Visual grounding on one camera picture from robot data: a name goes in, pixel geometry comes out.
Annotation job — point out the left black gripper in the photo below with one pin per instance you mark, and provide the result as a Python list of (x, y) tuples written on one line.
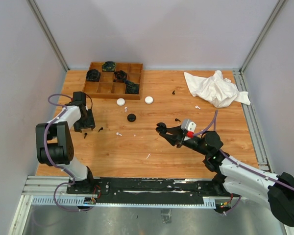
[(89, 124)]

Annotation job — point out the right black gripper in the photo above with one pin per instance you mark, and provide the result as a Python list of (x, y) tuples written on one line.
[(178, 141)]

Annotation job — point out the black earbud charging case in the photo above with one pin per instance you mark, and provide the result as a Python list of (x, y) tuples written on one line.
[(161, 128)]

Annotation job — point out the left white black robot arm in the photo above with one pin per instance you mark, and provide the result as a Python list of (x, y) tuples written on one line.
[(54, 144)]

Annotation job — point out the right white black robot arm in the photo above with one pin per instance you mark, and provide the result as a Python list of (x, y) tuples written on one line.
[(272, 191)]

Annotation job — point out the white round case left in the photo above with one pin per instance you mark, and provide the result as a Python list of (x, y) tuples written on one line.
[(120, 101)]

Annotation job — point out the white round case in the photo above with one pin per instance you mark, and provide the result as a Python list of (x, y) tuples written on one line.
[(149, 100), (120, 101)]

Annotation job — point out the white round case right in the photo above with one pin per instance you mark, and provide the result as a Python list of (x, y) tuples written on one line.
[(149, 100)]

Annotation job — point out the wooden compartment tray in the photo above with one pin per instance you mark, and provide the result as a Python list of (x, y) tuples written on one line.
[(113, 80)]

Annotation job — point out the dark rolled fabric far left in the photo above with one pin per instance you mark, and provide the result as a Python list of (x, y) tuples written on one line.
[(93, 75)]

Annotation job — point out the dark rolled fabric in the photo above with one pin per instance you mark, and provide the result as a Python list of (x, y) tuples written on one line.
[(109, 66), (93, 75), (131, 87), (120, 76)]

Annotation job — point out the dark rolled fabric bottom right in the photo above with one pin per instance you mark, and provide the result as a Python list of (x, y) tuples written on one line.
[(131, 87)]

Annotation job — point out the dark rolled fabric middle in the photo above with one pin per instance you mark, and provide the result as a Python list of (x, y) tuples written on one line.
[(120, 76)]

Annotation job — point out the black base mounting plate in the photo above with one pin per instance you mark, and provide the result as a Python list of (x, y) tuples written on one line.
[(104, 186)]

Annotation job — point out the dark rolled fabric top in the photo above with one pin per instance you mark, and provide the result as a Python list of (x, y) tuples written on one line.
[(109, 66)]

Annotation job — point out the white crumpled cloth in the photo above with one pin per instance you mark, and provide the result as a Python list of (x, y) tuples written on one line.
[(217, 90)]

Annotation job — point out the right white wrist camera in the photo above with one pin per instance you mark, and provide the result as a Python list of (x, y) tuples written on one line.
[(189, 127)]

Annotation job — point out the white slotted cable duct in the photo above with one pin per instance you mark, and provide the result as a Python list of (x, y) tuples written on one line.
[(120, 199)]

